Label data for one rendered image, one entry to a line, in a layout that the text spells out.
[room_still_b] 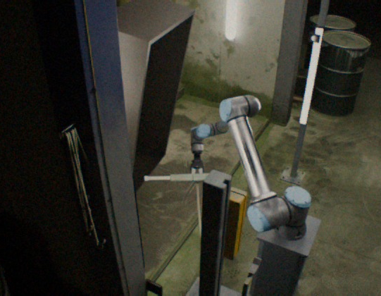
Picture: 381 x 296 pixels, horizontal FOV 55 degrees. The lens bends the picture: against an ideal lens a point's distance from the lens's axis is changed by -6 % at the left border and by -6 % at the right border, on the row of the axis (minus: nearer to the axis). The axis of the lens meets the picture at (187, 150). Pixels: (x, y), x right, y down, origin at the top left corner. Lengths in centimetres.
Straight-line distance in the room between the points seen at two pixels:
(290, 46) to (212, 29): 86
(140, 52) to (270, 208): 102
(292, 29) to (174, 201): 199
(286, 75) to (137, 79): 233
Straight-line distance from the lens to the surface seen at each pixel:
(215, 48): 429
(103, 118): 131
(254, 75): 421
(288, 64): 404
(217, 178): 100
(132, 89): 208
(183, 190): 335
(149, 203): 325
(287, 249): 219
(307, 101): 320
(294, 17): 388
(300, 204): 207
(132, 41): 196
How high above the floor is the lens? 229
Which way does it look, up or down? 36 degrees down
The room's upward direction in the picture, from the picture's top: straight up
